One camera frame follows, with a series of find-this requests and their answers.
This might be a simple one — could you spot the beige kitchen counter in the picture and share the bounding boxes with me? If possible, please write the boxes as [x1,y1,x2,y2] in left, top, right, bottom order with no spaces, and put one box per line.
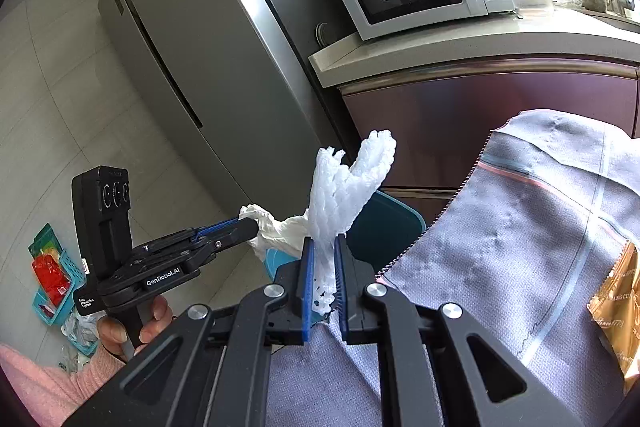
[308,4,640,90]

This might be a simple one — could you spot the red snack packets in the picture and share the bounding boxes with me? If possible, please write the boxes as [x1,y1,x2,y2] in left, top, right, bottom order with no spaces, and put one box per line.
[32,257,71,295]

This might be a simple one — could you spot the white tissue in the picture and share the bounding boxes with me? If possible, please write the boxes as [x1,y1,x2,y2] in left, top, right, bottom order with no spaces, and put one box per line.
[239,204,313,263]

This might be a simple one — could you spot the grey refrigerator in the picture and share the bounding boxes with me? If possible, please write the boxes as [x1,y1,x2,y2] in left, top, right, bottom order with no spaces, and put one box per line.
[97,0,361,228]

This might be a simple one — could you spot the person's left hand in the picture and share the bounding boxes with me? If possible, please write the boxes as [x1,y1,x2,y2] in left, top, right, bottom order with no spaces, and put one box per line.
[97,294,171,358]

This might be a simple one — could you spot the clear lidded container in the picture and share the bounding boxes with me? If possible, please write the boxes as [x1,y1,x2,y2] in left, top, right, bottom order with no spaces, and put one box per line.
[512,0,556,15]

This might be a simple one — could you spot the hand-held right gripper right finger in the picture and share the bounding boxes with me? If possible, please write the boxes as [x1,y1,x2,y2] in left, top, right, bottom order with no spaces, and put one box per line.
[334,233,583,427]

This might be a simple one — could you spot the mauve lower cabinets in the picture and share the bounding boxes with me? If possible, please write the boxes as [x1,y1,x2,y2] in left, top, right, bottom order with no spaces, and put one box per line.
[340,62,640,228]

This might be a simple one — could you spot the large gold snack wrapper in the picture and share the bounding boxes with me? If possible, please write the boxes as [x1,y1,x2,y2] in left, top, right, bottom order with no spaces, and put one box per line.
[586,241,640,395]

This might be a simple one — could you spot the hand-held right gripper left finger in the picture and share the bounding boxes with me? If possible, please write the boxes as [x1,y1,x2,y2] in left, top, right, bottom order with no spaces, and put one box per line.
[62,237,317,427]

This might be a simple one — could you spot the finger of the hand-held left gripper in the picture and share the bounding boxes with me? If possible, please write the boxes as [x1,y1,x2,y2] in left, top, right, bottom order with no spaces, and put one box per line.
[190,216,242,240]
[197,219,262,258]

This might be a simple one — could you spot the checked grey tablecloth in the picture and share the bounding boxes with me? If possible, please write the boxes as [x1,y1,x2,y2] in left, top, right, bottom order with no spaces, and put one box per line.
[265,108,640,427]

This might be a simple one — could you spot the teal plastic basket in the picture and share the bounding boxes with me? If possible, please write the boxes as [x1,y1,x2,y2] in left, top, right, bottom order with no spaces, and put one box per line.
[29,223,98,327]

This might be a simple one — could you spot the white foam fruit net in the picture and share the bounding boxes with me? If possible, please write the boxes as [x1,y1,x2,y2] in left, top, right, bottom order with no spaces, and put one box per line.
[302,130,397,314]

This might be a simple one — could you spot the white plastic bag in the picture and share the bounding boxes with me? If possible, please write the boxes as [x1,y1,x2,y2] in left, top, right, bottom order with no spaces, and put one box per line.
[60,312,101,373]

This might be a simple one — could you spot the person's left forearm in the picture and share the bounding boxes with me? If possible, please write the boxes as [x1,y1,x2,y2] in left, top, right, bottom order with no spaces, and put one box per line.
[0,342,126,427]

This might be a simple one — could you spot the teal trash bin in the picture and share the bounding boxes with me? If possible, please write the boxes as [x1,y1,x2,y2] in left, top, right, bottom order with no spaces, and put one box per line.
[265,189,427,283]

